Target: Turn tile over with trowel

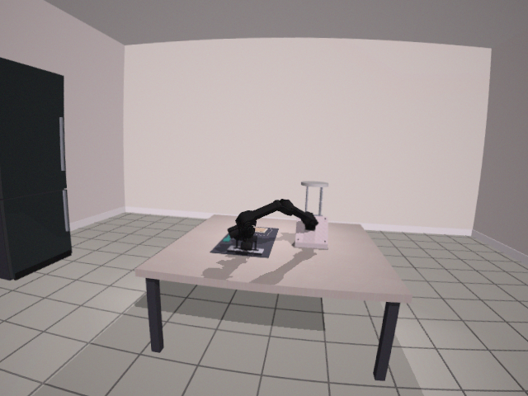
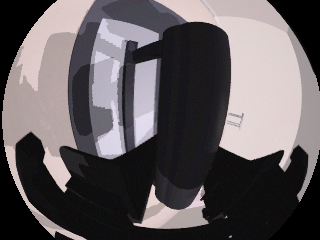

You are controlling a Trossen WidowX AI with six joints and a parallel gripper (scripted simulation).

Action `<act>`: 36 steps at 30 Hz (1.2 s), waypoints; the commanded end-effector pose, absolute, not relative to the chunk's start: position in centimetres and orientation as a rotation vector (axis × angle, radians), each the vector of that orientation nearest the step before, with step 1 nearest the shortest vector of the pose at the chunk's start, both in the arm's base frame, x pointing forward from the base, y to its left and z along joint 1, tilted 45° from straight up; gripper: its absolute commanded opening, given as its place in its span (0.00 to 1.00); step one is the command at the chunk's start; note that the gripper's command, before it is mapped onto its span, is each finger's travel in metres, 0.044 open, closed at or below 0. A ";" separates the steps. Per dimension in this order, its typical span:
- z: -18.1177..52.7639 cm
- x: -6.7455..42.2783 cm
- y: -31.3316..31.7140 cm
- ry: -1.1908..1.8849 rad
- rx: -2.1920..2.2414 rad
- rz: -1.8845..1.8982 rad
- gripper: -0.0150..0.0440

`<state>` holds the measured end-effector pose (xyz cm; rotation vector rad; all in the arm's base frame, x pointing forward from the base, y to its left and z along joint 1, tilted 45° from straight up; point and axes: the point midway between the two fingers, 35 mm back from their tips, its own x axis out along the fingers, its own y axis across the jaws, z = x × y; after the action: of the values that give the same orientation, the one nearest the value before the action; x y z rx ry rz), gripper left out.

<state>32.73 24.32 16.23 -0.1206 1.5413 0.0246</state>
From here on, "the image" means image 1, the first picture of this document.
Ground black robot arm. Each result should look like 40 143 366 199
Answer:
227 199 318 240

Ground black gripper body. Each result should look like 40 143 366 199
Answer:
240 221 257 252

